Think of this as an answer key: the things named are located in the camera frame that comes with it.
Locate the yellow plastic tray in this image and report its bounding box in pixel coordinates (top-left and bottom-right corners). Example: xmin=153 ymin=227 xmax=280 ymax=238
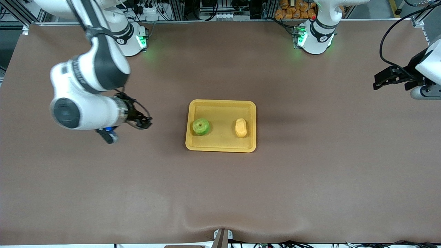
xmin=185 ymin=99 xmax=257 ymax=153

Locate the bag of orange snacks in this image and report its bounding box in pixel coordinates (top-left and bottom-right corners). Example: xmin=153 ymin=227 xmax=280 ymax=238
xmin=275 ymin=0 xmax=317 ymax=20

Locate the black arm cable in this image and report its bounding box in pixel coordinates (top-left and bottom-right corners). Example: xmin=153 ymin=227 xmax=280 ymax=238
xmin=114 ymin=89 xmax=152 ymax=120
xmin=379 ymin=3 xmax=441 ymax=75

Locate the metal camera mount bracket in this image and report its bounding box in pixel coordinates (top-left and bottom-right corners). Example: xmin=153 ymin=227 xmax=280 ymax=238
xmin=213 ymin=229 xmax=233 ymax=248

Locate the brown table cloth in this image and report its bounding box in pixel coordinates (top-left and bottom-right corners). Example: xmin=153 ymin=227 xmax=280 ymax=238
xmin=0 ymin=21 xmax=441 ymax=246

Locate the yellow potato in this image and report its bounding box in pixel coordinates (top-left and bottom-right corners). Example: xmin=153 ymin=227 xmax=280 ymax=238
xmin=235 ymin=118 xmax=248 ymax=138

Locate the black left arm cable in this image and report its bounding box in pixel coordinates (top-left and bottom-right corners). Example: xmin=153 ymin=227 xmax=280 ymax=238
xmin=379 ymin=3 xmax=441 ymax=75

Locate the green apple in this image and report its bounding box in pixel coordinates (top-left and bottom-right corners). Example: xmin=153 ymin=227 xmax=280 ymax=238
xmin=192 ymin=118 xmax=211 ymax=136

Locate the white power strip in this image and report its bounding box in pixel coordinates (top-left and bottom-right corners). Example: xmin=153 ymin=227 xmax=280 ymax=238
xmin=214 ymin=12 xmax=243 ymax=20

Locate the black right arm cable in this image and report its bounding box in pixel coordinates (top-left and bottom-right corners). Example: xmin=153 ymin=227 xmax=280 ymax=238
xmin=114 ymin=89 xmax=152 ymax=120

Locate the aluminium frame strut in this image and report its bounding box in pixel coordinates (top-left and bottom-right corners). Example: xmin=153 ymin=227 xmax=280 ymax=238
xmin=0 ymin=0 xmax=49 ymax=27
xmin=412 ymin=0 xmax=441 ymax=27

